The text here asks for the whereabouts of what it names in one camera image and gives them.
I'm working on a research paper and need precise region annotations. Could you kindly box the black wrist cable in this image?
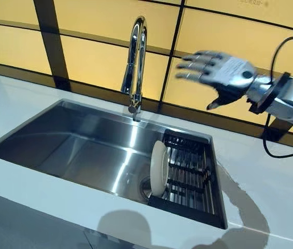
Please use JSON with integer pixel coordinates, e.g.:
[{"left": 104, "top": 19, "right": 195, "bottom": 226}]
[{"left": 262, "top": 36, "right": 293, "bottom": 159}]

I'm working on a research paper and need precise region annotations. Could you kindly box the chrome gooseneck faucet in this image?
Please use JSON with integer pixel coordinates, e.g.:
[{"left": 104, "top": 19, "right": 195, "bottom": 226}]
[{"left": 120, "top": 16, "right": 148, "bottom": 123}]

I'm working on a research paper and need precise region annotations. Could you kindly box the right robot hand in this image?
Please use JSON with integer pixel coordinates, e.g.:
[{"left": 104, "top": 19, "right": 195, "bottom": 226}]
[{"left": 176, "top": 50, "right": 256, "bottom": 111}]

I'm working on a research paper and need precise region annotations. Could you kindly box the stainless steel kitchen sink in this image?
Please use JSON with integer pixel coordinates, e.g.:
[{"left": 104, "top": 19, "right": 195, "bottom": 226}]
[{"left": 0, "top": 98, "right": 229, "bottom": 230}]

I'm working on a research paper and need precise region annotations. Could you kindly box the cream round plate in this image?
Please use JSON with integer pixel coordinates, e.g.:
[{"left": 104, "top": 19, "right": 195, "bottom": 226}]
[{"left": 150, "top": 140, "right": 172, "bottom": 197}]

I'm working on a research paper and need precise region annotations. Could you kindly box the round sink drain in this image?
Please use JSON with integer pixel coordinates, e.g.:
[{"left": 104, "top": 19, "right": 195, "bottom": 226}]
[{"left": 139, "top": 176, "right": 153, "bottom": 203}]

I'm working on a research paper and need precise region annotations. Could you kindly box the black dish drying rack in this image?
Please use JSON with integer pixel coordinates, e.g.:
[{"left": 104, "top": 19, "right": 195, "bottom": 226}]
[{"left": 147, "top": 129, "right": 228, "bottom": 229}]

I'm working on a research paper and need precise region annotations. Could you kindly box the wide white cabinet door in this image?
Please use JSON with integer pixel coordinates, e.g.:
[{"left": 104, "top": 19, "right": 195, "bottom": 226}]
[{"left": 0, "top": 188, "right": 105, "bottom": 249}]

